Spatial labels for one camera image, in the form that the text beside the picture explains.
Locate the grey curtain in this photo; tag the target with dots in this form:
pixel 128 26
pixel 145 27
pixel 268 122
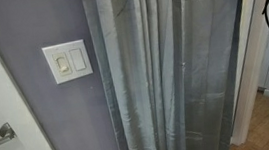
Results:
pixel 167 71

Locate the white light switch plate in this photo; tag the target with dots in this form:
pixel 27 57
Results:
pixel 67 61

